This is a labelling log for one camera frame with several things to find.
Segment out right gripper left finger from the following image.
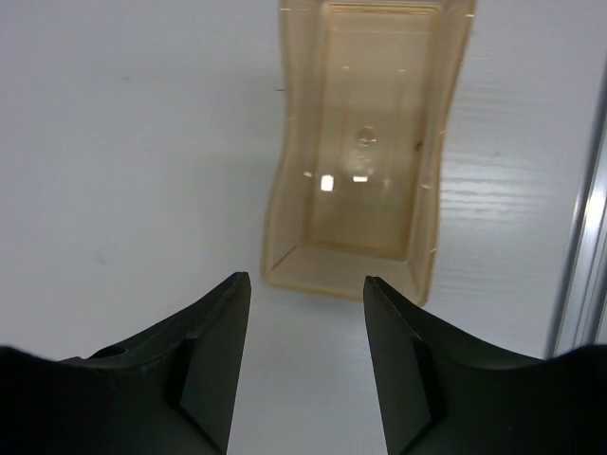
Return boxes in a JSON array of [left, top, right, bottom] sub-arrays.
[[1, 272, 250, 454]]

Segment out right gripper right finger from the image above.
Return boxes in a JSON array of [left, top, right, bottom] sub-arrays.
[[363, 277, 606, 454]]

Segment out transparent amber plastic bin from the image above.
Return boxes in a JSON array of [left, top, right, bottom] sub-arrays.
[[262, 1, 476, 305]]

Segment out aluminium table frame rail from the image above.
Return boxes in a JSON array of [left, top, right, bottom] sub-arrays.
[[544, 77, 606, 357]]

